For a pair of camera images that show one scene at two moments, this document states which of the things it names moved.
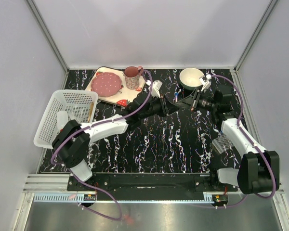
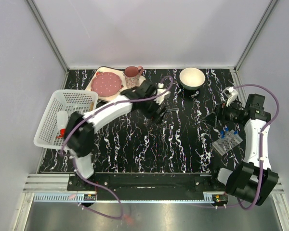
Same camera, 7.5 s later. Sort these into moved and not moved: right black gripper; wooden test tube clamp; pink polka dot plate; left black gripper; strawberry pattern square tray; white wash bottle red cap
Moved: left black gripper; right black gripper
Not moved: white wash bottle red cap; pink polka dot plate; wooden test tube clamp; strawberry pattern square tray
